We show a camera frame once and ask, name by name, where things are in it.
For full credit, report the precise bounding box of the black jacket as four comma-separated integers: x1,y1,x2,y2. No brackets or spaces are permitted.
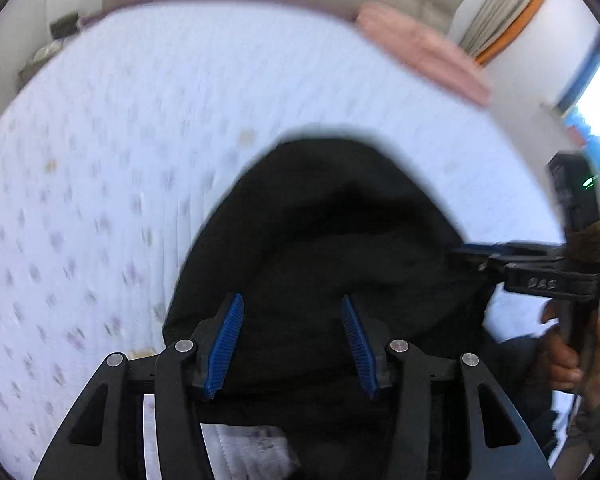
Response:
163,139,555,479

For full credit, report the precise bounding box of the grey sleeve forearm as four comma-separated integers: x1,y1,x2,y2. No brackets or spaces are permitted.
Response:
552,406,600,479

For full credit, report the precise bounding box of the person right hand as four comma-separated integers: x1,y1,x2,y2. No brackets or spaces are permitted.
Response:
541,300,600,412

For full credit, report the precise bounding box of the blue framed window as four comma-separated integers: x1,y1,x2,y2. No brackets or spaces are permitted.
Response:
557,34,600,169

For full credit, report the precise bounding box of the white floral quilted bedspread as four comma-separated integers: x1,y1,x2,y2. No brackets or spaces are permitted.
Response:
0,1,562,479

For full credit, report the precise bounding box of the folded pink blanket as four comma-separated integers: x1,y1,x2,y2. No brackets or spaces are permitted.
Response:
355,2,492,107

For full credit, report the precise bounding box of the grey orange curtain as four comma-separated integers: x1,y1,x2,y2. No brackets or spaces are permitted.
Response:
460,0,545,66

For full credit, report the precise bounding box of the white bedside table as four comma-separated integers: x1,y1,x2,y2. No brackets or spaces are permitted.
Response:
17,40,65,91

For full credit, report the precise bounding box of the dark box on nightstand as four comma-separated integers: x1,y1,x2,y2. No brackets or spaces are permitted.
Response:
48,12,80,40

